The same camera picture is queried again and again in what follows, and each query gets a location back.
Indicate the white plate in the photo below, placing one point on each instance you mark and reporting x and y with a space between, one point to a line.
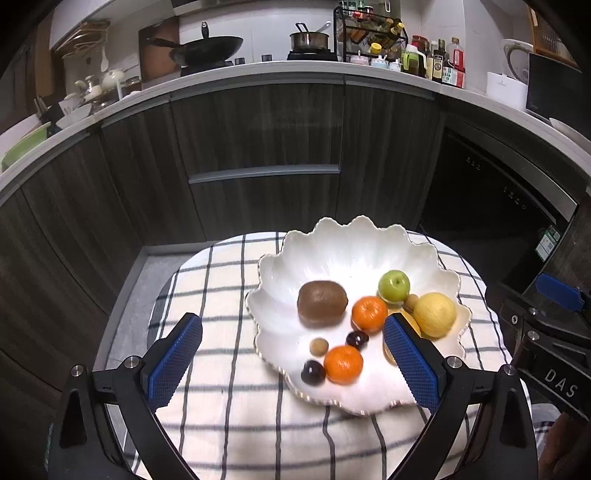
570 131

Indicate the black wok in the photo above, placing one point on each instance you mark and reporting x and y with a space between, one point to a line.
207 48

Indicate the red label bottle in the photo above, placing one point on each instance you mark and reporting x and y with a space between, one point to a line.
456 64

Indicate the small brown longan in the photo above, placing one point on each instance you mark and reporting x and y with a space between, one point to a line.
318 346
411 303

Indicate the green energy label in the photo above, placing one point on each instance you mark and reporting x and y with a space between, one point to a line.
548 241

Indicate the black induction cooktop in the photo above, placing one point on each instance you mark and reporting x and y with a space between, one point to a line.
314 55

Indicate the grey plaid cloth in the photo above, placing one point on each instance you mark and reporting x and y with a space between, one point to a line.
542 434

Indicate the hanging white ladle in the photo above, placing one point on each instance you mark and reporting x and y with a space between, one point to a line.
105 57

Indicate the wooden wall rack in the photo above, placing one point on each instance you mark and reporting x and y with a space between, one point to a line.
83 37

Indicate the black microwave oven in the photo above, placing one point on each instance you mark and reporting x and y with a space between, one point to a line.
554 87

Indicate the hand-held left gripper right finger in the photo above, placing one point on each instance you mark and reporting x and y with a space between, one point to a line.
411 364

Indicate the yellow lemon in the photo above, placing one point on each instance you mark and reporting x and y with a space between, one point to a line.
435 314

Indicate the orange tangerine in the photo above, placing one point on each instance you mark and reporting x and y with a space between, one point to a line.
369 314
343 364

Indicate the white box appliance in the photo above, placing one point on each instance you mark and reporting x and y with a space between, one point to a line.
507 90

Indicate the white teapot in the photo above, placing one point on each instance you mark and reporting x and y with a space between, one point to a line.
113 79

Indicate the yellow mango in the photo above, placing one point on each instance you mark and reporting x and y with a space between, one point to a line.
412 325

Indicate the yellow lid jar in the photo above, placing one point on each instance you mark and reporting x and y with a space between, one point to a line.
376 50

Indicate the dark sauce bottle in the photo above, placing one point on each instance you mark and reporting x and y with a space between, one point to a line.
439 62

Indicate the black dishwasher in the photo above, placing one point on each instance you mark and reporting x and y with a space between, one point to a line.
461 198

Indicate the white scalloped bowl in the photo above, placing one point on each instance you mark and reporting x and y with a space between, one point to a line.
351 258

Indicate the brown cutting board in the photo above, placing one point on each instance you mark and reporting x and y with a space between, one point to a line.
154 60

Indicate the white dish bowl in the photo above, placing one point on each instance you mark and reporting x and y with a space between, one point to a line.
74 116

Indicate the white plaid blanket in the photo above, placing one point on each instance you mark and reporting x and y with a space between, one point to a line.
231 415

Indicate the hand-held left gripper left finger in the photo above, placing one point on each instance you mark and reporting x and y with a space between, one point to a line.
175 364

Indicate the steel saucepan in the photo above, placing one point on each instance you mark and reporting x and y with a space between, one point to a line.
309 40

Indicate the dark wood kitchen cabinet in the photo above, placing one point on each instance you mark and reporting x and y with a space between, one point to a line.
258 129

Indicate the green apple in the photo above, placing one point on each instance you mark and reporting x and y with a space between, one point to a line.
394 285

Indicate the green oil jug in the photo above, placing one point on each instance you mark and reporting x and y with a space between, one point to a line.
413 62

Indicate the white rice cooker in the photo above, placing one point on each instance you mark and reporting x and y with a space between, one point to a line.
517 57

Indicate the green plate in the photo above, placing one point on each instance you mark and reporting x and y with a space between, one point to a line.
23 145

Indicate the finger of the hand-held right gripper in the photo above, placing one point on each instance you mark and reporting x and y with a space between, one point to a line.
558 290
521 318

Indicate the brown kiwi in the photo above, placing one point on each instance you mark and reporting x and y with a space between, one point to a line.
322 302

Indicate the dark purple plum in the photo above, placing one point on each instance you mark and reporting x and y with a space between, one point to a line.
313 373
357 338

